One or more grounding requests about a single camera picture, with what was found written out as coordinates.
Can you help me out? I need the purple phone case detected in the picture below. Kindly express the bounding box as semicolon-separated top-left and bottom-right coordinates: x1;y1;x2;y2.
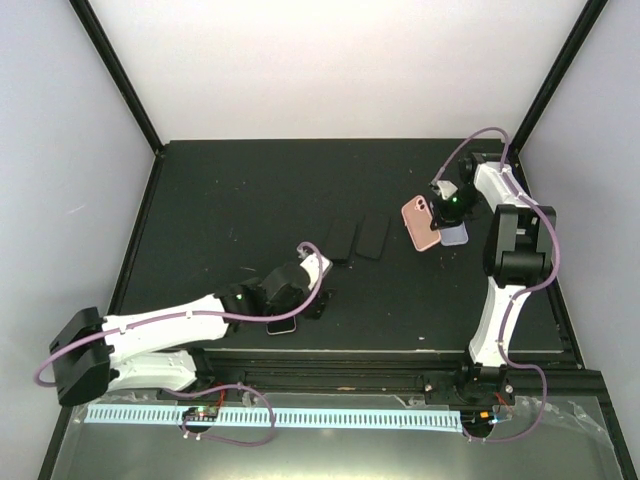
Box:
440;223;469;247

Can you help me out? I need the pink phone case with phone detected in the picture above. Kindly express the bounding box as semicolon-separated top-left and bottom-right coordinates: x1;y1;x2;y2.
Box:
401;195;441;252

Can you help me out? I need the black smartphone from pink case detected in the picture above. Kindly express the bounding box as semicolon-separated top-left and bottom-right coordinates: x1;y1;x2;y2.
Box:
322;218;357;265

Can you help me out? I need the black smartphone from purple case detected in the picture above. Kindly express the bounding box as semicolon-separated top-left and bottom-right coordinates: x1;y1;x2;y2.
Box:
355;213;390;260

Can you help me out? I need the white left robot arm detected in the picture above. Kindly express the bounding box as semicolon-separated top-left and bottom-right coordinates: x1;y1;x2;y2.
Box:
37;254;332;407

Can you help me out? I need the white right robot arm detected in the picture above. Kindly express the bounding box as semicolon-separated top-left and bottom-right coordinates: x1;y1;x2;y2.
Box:
429;153;556;405

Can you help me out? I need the left controller circuit board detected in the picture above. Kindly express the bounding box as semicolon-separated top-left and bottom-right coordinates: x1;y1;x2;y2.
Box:
182;406;219;426

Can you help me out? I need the controller circuit board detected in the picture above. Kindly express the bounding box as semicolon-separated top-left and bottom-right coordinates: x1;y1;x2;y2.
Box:
460;406;514;427
182;406;219;426

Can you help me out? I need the right controller circuit board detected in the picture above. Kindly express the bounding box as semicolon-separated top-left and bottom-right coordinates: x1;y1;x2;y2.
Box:
460;406;514;427

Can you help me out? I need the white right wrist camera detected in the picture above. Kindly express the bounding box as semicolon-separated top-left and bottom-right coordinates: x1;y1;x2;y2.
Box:
430;180;458;200

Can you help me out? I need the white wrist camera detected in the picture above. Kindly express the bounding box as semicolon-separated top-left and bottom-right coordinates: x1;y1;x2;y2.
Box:
299;253;333;291
430;180;458;200

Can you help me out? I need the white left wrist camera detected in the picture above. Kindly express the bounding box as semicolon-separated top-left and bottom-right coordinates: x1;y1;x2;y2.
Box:
299;253;333;291

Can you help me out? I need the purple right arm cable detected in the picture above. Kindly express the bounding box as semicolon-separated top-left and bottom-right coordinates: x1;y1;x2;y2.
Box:
432;126;560;444

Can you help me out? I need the white slotted cable duct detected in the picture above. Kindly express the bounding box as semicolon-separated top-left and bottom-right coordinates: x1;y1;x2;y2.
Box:
84;404;463;433

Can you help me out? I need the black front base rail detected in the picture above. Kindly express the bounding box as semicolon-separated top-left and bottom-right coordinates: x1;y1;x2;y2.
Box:
174;349;606;401

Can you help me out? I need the black right frame post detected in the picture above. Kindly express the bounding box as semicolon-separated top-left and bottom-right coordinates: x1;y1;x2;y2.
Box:
510;0;608;154

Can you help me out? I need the black frame post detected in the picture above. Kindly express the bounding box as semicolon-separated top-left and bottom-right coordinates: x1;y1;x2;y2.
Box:
510;0;608;154
69;0;164;155

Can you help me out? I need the black left frame post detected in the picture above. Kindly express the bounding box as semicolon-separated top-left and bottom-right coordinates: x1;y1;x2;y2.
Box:
69;0;164;155

